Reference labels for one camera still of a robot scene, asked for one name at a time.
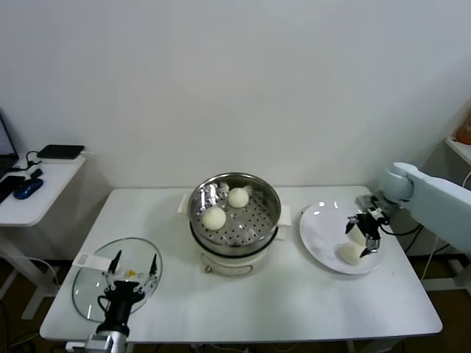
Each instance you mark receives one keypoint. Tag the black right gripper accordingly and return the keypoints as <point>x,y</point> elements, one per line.
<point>371,228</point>

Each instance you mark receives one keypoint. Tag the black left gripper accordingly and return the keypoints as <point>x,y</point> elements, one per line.
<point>125,294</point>

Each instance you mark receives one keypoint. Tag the white steamed baozi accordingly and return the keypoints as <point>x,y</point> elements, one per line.
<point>214,219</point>
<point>238,198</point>
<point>347,254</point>
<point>356,236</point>

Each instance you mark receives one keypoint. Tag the blue computer mouse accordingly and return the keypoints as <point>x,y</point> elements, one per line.
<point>27,188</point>

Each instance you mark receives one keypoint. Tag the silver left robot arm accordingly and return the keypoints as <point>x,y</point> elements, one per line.
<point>106,343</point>

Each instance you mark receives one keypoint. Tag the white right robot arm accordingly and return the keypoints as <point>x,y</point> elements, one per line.
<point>434,198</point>

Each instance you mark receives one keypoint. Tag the perforated steel steamer basket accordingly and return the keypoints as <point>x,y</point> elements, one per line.
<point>250,224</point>

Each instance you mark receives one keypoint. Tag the white round plate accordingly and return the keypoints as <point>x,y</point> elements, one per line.
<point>320,235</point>

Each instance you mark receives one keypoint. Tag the white electric cooker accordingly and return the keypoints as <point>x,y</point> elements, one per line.
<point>228,266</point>

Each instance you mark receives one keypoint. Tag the white side table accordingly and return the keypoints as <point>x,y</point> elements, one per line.
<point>48,198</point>

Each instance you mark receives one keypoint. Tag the small black adapter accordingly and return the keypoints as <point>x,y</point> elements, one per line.
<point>36,173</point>

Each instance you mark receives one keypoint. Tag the black flat device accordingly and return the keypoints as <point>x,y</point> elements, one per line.
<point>60,150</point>

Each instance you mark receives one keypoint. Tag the orange object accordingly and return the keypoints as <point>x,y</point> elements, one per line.
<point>464,130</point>

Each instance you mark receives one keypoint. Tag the black smartphone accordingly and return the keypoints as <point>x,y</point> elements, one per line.
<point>8,187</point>

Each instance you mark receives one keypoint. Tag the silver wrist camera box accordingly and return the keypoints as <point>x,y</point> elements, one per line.
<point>369,204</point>

